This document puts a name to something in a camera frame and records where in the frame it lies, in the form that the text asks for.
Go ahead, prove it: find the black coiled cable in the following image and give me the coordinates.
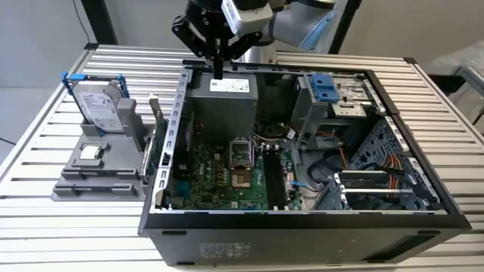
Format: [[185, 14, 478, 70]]
[[307, 156, 339, 186]]

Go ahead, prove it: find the black upright post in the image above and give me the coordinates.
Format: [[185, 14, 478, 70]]
[[82, 0, 119, 46], [329, 0, 363, 54]]

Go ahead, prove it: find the optical drive bay cage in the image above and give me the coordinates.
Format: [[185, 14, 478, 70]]
[[294, 72, 382, 150]]

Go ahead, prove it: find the metal socket cover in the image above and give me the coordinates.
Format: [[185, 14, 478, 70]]
[[229, 137, 254, 168]]

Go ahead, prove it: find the green graphics card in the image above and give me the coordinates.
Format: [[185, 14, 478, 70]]
[[139, 93, 171, 182]]

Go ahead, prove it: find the green motherboard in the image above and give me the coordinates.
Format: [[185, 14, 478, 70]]
[[170, 141, 306, 211]]

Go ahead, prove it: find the coloured power wire bundle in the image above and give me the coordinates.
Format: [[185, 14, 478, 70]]
[[385, 154, 405, 191]]

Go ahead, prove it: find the black box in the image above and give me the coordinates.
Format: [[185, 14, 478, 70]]
[[427, 73, 467, 94]]

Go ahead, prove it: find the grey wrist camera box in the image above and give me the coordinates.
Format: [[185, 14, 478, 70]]
[[222, 0, 274, 34]]

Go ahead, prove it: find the CPU socket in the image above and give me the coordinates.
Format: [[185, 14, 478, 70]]
[[230, 167, 255, 190]]

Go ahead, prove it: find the silver CPU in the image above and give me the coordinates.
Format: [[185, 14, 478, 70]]
[[78, 145, 105, 161]]

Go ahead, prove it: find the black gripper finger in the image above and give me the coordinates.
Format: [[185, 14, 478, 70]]
[[173, 16, 219, 80], [218, 32, 265, 80]]

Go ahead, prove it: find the orange wire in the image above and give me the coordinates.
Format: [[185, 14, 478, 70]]
[[338, 141, 349, 171]]

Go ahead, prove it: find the grey power supply unit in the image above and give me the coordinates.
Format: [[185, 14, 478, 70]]
[[185, 72, 261, 144]]

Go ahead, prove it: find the RAM stick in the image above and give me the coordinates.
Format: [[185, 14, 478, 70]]
[[55, 184, 134, 193], [63, 168, 138, 175]]

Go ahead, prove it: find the black PC case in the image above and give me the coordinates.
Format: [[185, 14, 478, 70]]
[[138, 59, 474, 267]]

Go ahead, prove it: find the perforated disk bay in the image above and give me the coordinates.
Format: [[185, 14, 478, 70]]
[[314, 169, 418, 211]]

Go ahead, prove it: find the round black fan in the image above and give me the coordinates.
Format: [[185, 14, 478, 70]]
[[262, 121, 290, 139]]

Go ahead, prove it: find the hard disk in blue carrier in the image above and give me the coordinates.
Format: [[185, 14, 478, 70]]
[[61, 72, 131, 137]]

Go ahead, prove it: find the grey parts rack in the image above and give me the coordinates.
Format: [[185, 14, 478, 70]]
[[51, 97, 165, 202]]

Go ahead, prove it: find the blue drive bay latch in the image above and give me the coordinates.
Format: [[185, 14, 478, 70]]
[[309, 73, 339, 103]]

